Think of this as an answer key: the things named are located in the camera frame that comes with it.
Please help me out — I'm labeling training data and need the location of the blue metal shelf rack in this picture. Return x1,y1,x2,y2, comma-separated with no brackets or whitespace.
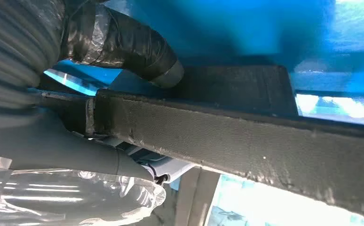
43,0,364,226

